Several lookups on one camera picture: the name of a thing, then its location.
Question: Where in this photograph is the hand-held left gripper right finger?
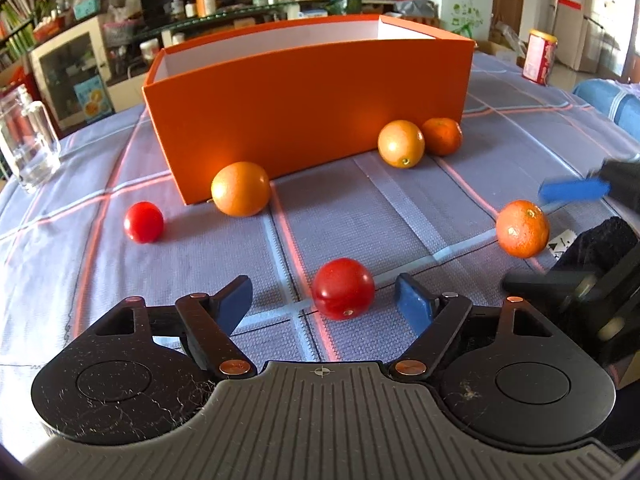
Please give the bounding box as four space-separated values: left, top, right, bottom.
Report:
389 273 557 382

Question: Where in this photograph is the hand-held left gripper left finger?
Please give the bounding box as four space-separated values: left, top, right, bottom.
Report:
92 275 258 380

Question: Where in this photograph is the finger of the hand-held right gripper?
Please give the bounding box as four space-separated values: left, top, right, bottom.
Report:
502 271 601 307
538 159 640 207

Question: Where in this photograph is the mandarin orange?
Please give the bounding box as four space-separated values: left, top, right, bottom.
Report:
421 117 464 156
496 200 551 259

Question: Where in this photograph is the red tomato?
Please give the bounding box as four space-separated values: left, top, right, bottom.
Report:
124 201 164 244
312 258 376 321

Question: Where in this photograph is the orange cardboard box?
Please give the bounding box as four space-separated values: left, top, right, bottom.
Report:
142 15 476 206

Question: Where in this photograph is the blue upholstered chair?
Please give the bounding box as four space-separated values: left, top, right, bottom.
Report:
572 78 640 136

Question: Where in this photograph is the blue checked tablecloth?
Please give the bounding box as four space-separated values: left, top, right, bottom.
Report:
0 50 640 461

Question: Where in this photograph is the red tin can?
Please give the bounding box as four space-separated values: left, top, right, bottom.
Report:
522 30 559 86

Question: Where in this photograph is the open cardboard box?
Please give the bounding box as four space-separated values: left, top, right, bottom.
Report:
475 40 520 67

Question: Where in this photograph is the clear glass mug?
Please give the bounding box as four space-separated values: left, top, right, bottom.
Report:
0 85 62 195

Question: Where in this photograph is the white glass-door cabinet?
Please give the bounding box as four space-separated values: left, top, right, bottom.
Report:
29 15 117 136

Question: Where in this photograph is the tv stand with glass shelf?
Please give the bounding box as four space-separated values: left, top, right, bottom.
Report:
102 2 321 111

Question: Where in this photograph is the teal tissue box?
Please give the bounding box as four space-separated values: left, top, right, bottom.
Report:
74 0 109 20

